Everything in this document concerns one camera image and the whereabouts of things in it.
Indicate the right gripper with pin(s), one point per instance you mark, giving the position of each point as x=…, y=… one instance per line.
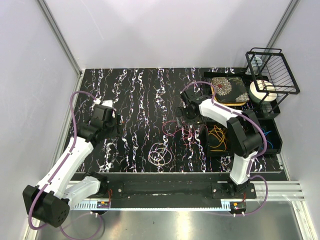
x=181, y=112

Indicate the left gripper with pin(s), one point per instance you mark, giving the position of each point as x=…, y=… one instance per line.
x=118, y=123

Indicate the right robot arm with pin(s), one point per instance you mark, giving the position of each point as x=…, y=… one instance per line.
x=247, y=139

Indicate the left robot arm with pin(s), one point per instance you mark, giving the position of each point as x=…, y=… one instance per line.
x=51, y=199

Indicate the black marble pattern mat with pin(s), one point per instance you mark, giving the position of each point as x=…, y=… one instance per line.
x=151, y=142

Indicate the black bin left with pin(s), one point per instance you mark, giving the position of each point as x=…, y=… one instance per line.
x=217, y=140

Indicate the black bin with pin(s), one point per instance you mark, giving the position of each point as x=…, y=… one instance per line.
x=272, y=135
x=217, y=140

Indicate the floral black cushion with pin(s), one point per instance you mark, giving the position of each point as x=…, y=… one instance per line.
x=229, y=91

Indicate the black tray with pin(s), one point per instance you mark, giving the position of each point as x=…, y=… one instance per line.
x=260, y=109

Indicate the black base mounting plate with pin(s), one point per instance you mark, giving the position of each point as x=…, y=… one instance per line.
x=205, y=184

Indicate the white plate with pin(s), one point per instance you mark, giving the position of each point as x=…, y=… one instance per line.
x=265, y=92

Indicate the black bin right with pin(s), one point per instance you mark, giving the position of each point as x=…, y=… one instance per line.
x=272, y=135

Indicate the white cup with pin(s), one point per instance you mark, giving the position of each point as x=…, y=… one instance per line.
x=256, y=63

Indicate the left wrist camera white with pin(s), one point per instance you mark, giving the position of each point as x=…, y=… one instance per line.
x=103, y=106

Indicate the black wire dish rack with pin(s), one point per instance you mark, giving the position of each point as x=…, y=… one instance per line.
x=276, y=70

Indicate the aluminium rail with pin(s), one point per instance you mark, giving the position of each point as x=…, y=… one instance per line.
x=289, y=191

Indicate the left aluminium frame post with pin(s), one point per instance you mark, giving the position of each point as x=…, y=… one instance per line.
x=43, y=6

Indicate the aluminium frame post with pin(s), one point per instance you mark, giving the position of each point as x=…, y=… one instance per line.
x=285, y=18
x=43, y=6

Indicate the right aluminium frame post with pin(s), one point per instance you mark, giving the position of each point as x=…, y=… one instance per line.
x=285, y=18

